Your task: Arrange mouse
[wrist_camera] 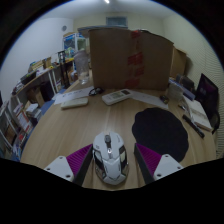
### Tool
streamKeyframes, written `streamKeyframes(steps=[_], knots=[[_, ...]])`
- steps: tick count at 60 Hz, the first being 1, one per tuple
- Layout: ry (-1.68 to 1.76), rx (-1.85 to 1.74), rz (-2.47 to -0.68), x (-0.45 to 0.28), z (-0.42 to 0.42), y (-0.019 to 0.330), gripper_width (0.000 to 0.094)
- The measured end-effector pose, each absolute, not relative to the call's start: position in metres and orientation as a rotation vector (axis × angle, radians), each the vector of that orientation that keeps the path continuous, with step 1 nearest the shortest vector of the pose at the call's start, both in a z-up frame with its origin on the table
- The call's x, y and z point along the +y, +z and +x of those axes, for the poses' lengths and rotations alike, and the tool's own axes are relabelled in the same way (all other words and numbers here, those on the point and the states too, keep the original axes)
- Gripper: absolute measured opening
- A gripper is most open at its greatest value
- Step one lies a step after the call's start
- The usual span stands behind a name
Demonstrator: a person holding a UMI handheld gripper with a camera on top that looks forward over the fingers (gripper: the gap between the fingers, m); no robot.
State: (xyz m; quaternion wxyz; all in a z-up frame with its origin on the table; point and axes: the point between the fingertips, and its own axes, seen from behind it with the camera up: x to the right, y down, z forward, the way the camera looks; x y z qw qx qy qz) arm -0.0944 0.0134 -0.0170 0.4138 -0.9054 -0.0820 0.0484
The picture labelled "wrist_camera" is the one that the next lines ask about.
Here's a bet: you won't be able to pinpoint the black scalloped mouse pad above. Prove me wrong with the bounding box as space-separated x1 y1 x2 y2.
131 107 190 163

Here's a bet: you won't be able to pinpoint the small brown cardboard box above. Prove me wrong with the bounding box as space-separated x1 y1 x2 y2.
169 46 188 79

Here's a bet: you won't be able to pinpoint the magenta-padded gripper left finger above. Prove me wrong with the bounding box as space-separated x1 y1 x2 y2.
43 143 94 187

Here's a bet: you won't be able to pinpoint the white book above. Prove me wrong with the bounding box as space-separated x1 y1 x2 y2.
183 96 213 132

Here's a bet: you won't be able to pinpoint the flat white case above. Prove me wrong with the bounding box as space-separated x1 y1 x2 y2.
60 96 90 110

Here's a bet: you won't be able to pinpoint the black marker pen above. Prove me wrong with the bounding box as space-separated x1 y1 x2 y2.
181 114 206 139

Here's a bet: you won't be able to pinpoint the large brown cardboard box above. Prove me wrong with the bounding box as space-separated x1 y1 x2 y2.
88 28 175 92

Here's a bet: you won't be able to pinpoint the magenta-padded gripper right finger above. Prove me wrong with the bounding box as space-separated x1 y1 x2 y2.
133 143 184 185

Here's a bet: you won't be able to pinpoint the blue book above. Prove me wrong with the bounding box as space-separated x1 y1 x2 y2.
168 78 197 101

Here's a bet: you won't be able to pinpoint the black eyeglasses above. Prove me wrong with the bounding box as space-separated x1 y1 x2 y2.
88 86 105 97

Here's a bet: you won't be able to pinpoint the white gaming computer mouse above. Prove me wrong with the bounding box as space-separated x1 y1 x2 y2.
92 130 130 186

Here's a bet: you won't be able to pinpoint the white glass display cabinet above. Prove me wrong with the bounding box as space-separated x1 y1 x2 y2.
62 32 88 58

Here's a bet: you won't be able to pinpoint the black box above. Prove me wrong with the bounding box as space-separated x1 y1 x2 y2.
176 73 195 91

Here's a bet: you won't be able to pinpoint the clear plastic container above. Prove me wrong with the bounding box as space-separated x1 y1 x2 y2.
167 82 184 101

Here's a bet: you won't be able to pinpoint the clear glass jar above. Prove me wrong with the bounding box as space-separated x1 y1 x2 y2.
73 49 91 85

